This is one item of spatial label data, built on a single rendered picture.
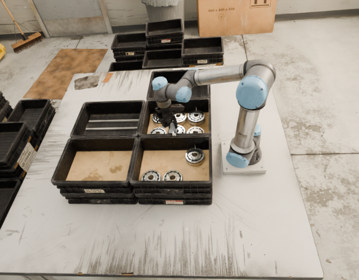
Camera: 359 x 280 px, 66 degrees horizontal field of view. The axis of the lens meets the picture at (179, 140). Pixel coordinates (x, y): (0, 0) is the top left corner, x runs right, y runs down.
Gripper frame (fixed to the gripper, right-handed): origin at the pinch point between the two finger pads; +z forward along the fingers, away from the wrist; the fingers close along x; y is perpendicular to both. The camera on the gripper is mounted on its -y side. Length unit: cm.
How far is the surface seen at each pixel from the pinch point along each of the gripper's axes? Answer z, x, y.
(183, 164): 5.4, 19.9, 11.1
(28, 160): 43, -101, 76
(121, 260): 19, 32, 63
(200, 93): 3.3, -15.0, -36.7
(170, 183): -4.0, 30.2, 26.4
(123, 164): 3.8, -3.8, 33.9
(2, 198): 54, -92, 106
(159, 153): 4.4, 4.7, 15.4
